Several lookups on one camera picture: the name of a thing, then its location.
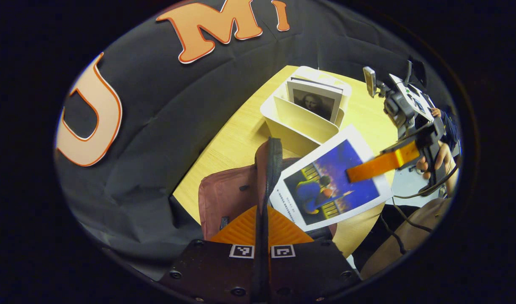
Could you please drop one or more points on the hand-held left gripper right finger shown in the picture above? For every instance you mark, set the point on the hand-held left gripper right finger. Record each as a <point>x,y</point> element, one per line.
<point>308,270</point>

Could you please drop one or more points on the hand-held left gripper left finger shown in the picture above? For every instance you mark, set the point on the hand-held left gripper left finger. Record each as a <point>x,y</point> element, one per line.
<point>211,270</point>

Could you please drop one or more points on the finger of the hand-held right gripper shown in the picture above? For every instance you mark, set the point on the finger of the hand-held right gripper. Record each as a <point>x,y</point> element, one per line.
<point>380,164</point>

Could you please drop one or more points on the blue cover book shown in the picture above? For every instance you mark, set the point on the blue cover book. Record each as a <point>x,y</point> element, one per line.
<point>338,194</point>

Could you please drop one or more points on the maroon schoolbag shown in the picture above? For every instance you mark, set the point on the maroon schoolbag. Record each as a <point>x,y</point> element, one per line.
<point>228,198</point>

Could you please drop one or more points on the white bookshelf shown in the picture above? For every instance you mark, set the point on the white bookshelf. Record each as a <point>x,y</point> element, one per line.
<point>300,126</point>

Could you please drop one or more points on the portrait cover book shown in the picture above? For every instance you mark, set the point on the portrait cover book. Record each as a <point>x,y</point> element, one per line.
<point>315,101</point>

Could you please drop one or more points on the white background desk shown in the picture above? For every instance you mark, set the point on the white background desk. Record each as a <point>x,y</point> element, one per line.
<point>414,99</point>

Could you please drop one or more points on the black monitor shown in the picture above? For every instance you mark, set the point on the black monitor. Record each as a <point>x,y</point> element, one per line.
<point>418,69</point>

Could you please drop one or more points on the person's tan trousers leg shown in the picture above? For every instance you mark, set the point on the person's tan trousers leg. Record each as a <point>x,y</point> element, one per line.
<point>410,240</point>

